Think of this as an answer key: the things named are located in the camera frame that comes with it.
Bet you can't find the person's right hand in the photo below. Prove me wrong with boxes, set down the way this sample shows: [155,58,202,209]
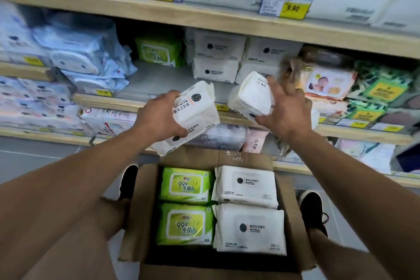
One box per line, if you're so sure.
[254,75,314,142]

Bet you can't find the person's left hand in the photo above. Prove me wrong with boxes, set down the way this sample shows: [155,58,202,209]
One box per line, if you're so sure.
[133,90,189,145]

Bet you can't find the white blue tissue pack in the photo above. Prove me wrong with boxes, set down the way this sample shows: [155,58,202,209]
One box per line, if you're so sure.
[186,123,247,152]

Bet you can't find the large green wet wipes pack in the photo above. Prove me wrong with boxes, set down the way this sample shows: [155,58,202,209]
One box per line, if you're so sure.
[158,167,214,206]
[155,203,216,247]
[134,34,185,68]

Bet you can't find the stack of light blue wipes packs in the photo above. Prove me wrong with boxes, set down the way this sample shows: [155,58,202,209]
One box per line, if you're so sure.
[32,13,138,96]

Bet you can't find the brown cardboard box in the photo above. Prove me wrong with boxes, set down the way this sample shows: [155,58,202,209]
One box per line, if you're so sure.
[118,144,318,280]

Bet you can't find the wooden edged grey shelf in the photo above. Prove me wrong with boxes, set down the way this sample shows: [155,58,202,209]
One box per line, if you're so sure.
[0,0,420,189]

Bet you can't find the person's left forearm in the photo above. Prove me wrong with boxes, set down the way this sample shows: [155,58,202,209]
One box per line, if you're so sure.
[0,125,157,280]

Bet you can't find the person's right forearm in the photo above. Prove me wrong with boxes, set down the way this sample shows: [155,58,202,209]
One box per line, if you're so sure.
[288,131,420,280]

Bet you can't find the person's left black shoe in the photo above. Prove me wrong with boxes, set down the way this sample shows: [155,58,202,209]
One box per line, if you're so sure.
[118,164,140,202]

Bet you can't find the person's black shoe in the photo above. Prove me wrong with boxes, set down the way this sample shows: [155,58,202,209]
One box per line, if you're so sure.
[118,164,140,202]
[297,190,330,238]

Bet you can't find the person's right black shoe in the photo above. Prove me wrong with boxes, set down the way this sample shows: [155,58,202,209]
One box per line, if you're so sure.
[297,190,330,238]

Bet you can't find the person's left leg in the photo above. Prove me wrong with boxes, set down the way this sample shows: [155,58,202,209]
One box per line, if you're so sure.
[22,197,131,280]

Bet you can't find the pastel floral towel pack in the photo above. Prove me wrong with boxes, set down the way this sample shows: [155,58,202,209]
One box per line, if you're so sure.
[334,138,372,160]

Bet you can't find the grey plastic wrapped pack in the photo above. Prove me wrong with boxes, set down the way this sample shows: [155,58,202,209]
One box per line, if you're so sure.
[299,45,354,69]

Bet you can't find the white pastel towel pack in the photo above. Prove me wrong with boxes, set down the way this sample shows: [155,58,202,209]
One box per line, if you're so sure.
[358,143,397,174]

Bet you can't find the dark blue printed pack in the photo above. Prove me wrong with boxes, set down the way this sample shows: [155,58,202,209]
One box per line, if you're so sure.
[395,143,420,174]

